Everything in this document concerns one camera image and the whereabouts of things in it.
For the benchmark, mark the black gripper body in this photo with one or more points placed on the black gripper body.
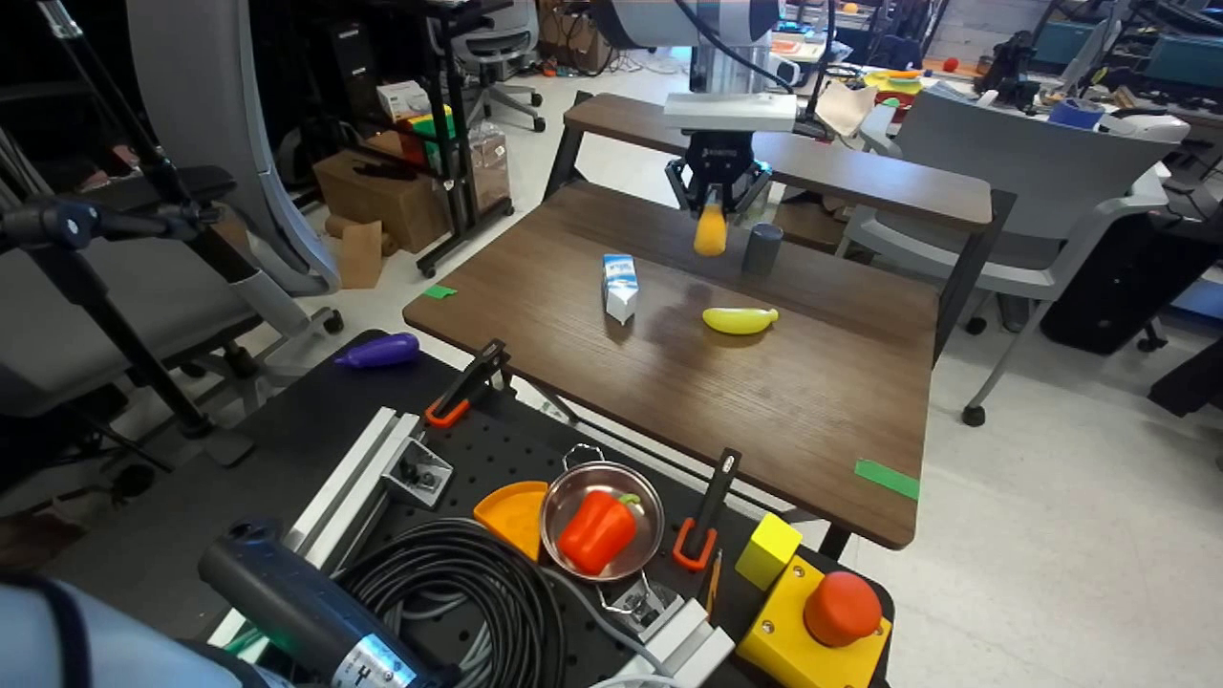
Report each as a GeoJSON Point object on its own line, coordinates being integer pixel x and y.
{"type": "Point", "coordinates": [721, 166]}

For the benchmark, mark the orange plush toy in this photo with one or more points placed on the orange plush toy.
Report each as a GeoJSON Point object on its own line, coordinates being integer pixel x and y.
{"type": "Point", "coordinates": [714, 231]}

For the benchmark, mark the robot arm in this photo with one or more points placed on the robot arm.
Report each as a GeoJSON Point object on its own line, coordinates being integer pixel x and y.
{"type": "Point", "coordinates": [733, 88]}

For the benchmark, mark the yellow toy banana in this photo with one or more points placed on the yellow toy banana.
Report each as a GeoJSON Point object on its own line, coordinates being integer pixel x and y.
{"type": "Point", "coordinates": [739, 318]}

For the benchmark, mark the purple toy eggplant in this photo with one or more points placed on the purple toy eggplant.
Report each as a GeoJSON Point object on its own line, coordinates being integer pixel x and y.
{"type": "Point", "coordinates": [379, 355]}

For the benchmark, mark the red toy bell pepper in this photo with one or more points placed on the red toy bell pepper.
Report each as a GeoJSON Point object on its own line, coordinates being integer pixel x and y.
{"type": "Point", "coordinates": [599, 532]}

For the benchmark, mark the dark grey cylinder cup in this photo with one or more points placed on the dark grey cylinder cup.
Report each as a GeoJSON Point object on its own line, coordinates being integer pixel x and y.
{"type": "Point", "coordinates": [762, 249]}

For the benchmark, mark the white blue milk carton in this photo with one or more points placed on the white blue milk carton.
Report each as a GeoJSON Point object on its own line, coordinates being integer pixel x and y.
{"type": "Point", "coordinates": [620, 286]}

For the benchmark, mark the wooden back table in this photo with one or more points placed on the wooden back table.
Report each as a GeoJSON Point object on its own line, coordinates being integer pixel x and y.
{"type": "Point", "coordinates": [792, 160]}

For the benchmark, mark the green tape strip near corner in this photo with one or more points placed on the green tape strip near corner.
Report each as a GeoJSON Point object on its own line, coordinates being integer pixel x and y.
{"type": "Point", "coordinates": [440, 293]}

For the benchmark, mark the cardboard box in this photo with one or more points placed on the cardboard box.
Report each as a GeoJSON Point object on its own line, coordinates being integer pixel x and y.
{"type": "Point", "coordinates": [362, 188]}

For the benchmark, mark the orange black clamp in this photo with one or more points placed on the orange black clamp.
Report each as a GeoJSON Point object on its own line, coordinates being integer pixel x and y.
{"type": "Point", "coordinates": [485, 371]}
{"type": "Point", "coordinates": [699, 537]}

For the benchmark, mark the metal pot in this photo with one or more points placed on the metal pot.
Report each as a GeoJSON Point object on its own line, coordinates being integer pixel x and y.
{"type": "Point", "coordinates": [592, 473]}

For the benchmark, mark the grey office chair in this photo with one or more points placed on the grey office chair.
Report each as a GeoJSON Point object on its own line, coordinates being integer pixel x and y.
{"type": "Point", "coordinates": [1057, 194]}

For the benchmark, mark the yellow foam cube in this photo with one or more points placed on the yellow foam cube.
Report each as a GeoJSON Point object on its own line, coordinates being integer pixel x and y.
{"type": "Point", "coordinates": [767, 551]}

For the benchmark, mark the orange plastic wedge plate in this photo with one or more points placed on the orange plastic wedge plate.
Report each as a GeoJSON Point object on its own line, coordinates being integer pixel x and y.
{"type": "Point", "coordinates": [515, 514]}

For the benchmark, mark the black pegboard side table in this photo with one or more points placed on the black pegboard side table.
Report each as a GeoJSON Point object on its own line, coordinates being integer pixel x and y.
{"type": "Point", "coordinates": [147, 556]}

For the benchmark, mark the yellow emergency stop box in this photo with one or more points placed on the yellow emergency stop box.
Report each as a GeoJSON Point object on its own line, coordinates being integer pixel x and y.
{"type": "Point", "coordinates": [821, 630]}

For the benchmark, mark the blue grey handheld tool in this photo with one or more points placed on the blue grey handheld tool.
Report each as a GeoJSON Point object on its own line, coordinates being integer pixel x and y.
{"type": "Point", "coordinates": [306, 615]}

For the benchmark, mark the black office chair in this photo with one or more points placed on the black office chair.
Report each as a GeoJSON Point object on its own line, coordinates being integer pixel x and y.
{"type": "Point", "coordinates": [95, 293]}

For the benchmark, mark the aluminium extrusion rail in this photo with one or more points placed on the aluminium extrusion rail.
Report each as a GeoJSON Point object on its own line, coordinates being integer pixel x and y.
{"type": "Point", "coordinates": [329, 516]}

